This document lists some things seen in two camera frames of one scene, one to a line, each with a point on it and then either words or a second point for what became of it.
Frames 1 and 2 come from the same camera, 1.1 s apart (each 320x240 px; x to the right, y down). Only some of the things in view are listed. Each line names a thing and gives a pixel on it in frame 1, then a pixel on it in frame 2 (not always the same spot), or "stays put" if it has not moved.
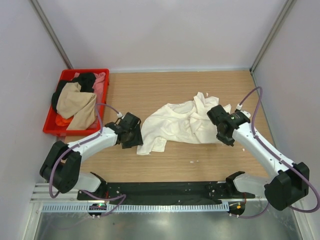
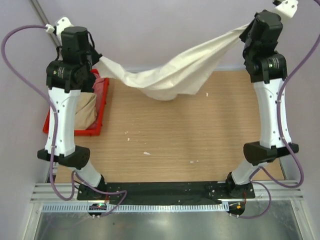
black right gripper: (227, 141) to (243, 35)
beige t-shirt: (80, 105) stays put
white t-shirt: (186, 123) to (205, 66)
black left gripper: (137, 141) to (96, 55)
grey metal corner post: (59, 46) stays put
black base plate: (181, 193) stays put
